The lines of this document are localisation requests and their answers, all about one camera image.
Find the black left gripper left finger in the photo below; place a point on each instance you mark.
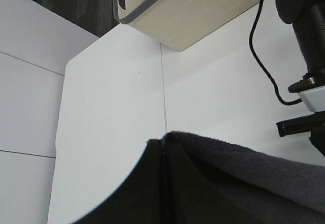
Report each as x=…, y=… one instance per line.
x=138, y=198

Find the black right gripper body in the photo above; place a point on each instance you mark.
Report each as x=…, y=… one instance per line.
x=313, y=123

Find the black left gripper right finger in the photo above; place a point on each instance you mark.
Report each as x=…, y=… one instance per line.
x=202, y=193

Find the dark grey towel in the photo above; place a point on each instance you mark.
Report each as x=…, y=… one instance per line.
x=299, y=182

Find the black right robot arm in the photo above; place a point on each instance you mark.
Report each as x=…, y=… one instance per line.
x=307, y=20

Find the beige basket grey rim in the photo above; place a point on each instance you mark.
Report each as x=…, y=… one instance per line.
x=178, y=24

